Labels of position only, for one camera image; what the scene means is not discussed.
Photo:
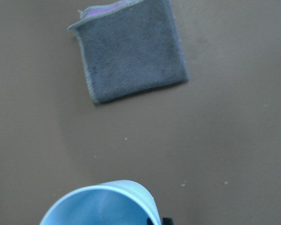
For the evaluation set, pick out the grey folded cloth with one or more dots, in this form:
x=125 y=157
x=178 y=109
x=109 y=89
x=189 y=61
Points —
x=129 y=46

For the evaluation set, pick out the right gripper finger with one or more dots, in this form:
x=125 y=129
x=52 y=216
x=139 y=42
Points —
x=167 y=221

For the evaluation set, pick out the blue cup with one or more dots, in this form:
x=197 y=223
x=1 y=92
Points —
x=120 y=202

